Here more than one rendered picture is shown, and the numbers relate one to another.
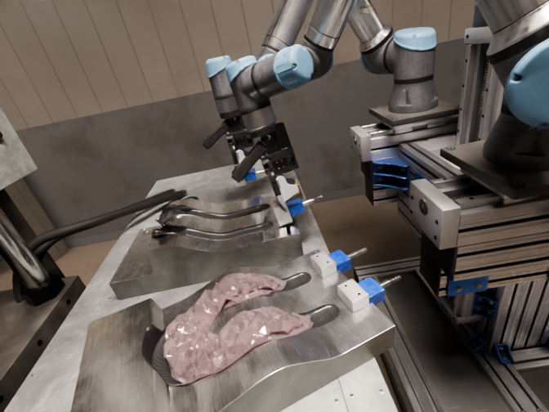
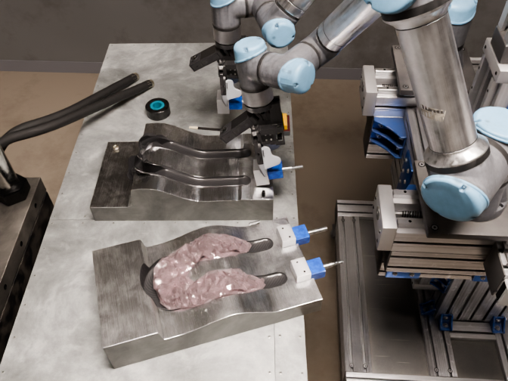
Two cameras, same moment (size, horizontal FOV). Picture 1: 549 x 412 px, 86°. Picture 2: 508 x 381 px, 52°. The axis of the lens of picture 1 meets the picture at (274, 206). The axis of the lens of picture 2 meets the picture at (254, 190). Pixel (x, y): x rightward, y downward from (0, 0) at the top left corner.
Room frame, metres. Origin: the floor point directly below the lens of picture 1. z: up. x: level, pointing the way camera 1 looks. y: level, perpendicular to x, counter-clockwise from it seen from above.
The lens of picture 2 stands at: (-0.29, -0.02, 1.95)
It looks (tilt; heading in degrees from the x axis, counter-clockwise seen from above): 49 degrees down; 1
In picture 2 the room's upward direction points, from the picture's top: 2 degrees counter-clockwise
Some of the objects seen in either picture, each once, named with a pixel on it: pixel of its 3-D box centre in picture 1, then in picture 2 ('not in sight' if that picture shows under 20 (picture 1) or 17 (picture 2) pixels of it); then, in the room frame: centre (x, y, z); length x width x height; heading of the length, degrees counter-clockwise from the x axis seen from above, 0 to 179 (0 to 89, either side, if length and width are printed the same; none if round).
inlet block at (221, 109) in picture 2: (252, 173); (239, 101); (0.97, 0.05, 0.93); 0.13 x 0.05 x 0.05; 90
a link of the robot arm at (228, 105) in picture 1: (228, 104); (227, 31); (0.97, 0.07, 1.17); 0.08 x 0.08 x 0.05
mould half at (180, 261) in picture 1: (209, 233); (185, 170); (0.74, 0.20, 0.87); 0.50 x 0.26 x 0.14; 90
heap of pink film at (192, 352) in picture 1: (231, 314); (205, 267); (0.39, 0.12, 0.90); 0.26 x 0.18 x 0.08; 107
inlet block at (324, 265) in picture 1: (341, 260); (303, 233); (0.52, -0.12, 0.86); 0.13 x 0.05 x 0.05; 107
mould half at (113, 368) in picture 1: (236, 333); (206, 280); (0.38, 0.12, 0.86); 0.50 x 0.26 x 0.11; 107
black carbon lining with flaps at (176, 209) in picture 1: (209, 219); (188, 160); (0.73, 0.19, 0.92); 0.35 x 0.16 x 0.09; 90
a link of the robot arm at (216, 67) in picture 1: (222, 77); (226, 4); (0.97, 0.07, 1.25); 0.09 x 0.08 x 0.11; 104
